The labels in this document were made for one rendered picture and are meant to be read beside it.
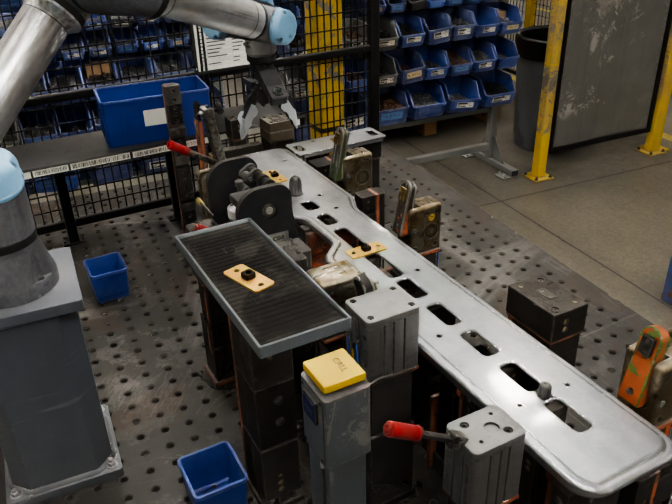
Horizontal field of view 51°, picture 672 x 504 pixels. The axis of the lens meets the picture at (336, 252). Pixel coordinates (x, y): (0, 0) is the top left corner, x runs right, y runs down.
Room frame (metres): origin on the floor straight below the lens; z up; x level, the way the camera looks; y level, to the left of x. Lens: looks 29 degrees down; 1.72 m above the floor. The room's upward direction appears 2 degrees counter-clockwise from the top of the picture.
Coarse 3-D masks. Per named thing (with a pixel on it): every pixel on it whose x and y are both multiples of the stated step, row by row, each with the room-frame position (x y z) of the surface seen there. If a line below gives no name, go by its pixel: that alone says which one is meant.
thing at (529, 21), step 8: (520, 0) 5.77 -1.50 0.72; (528, 0) 5.63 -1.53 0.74; (536, 0) 5.62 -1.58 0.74; (528, 8) 5.63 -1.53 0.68; (536, 8) 5.63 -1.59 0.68; (528, 16) 5.62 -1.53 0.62; (528, 24) 5.61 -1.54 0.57; (544, 24) 5.48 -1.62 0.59; (512, 40) 5.82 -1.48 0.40; (512, 72) 5.76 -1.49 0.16; (664, 120) 4.35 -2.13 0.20
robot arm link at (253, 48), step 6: (246, 42) 1.72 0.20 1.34; (252, 42) 1.70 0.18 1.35; (258, 42) 1.70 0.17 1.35; (246, 48) 1.72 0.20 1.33; (252, 48) 1.70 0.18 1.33; (258, 48) 1.70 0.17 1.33; (264, 48) 1.70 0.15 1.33; (270, 48) 1.71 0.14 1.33; (276, 48) 1.74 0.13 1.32; (252, 54) 1.70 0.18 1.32; (258, 54) 1.70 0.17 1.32; (264, 54) 1.70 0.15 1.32; (270, 54) 1.71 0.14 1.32
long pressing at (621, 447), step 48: (336, 192) 1.60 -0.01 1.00; (336, 240) 1.34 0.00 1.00; (384, 240) 1.34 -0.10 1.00; (432, 288) 1.14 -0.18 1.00; (432, 336) 0.99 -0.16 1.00; (480, 336) 0.99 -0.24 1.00; (528, 336) 0.99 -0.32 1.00; (480, 384) 0.86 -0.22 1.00; (576, 384) 0.85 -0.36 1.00; (528, 432) 0.75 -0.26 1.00; (576, 432) 0.75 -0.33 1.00; (624, 432) 0.75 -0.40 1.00; (576, 480) 0.66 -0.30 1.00; (624, 480) 0.66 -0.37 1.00
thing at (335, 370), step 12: (312, 360) 0.73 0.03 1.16; (324, 360) 0.73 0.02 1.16; (336, 360) 0.72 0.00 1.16; (348, 360) 0.72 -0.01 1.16; (312, 372) 0.70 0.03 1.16; (324, 372) 0.70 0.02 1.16; (336, 372) 0.70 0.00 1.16; (348, 372) 0.70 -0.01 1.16; (360, 372) 0.70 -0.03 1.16; (324, 384) 0.68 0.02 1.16; (336, 384) 0.68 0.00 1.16; (348, 384) 0.69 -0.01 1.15
